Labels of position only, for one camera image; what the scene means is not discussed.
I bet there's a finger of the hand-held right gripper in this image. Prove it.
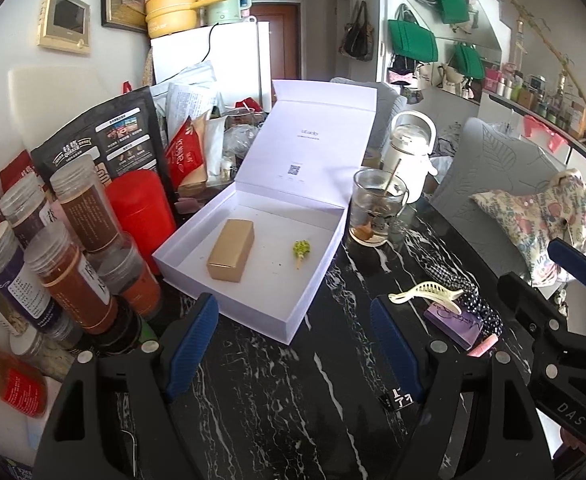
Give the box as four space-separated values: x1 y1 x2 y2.
497 271 581 356
547 239 586 293

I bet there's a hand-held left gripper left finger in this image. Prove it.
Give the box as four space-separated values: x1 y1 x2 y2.
32 292 221 480

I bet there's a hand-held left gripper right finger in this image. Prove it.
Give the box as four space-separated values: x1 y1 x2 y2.
369 296 559 480

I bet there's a purple box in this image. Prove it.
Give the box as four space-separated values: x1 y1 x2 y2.
423 304 485 352

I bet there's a pink slender box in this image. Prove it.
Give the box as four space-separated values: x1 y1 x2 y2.
467 334 500 358

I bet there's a cream hair claw clip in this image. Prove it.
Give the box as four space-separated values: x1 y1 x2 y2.
388 281 466 317

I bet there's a white gift box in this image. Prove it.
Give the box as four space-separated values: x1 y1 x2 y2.
152 79 379 346

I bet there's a navy polka dot hair band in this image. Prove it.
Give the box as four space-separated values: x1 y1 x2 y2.
423 266 505 337

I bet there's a floral cushion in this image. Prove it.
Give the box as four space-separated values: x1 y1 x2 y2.
470 170 586 288

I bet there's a gold box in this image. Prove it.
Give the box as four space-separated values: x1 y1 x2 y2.
206 218 255 282

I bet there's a grey leaf pattern chair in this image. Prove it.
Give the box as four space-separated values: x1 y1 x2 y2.
430 117 569 281
330 77 409 136

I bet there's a pink cloth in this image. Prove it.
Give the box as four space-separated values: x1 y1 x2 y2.
523 115 571 156

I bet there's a cluster of plastic spice jars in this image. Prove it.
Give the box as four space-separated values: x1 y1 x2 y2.
0 152 166 418

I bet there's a glass mug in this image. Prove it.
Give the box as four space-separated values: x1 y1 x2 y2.
348 167 410 248

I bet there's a yellow green lollipop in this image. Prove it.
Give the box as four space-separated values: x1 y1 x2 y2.
292 241 314 270

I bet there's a red canister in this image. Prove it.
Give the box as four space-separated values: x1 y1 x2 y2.
105 169 178 261

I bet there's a row of bottles and jars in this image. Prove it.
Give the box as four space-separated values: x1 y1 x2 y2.
488 62 586 146

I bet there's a kraft paper pouch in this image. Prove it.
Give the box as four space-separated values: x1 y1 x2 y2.
177 110 211 198

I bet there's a metal spoon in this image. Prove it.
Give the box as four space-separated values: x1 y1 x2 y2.
365 157 404 233

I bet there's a red snack pouch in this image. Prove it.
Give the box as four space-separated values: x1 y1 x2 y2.
165 116 206 191

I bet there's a white plastic pouch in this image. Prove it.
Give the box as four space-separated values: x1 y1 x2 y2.
204 115 229 181

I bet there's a clear plastic bag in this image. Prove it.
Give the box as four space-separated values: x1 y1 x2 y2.
223 122 264 171

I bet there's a bamboo stick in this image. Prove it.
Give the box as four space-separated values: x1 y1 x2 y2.
493 0 586 136

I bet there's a black printed pouch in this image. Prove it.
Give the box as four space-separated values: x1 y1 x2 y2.
29 85 174 196

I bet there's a white printed packet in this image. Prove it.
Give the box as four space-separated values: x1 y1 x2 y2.
165 60 219 136

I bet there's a green tote bag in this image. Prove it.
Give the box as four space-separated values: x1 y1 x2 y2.
388 19 439 63

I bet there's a white fridge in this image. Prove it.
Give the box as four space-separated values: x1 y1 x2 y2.
150 20 274 116

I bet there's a black handbag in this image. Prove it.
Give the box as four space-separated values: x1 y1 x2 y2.
340 0 376 61

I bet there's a brown door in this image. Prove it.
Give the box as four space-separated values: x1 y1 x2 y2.
247 2 304 81

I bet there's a yellow cooking pot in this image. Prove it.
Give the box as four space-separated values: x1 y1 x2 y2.
144 0 214 38

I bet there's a green electric kettle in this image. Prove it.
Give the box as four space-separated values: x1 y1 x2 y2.
205 0 252 26

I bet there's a black power cable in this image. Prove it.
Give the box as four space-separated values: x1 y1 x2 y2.
180 22 219 78

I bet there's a wall intercom panel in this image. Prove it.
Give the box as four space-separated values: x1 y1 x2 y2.
37 0 92 56

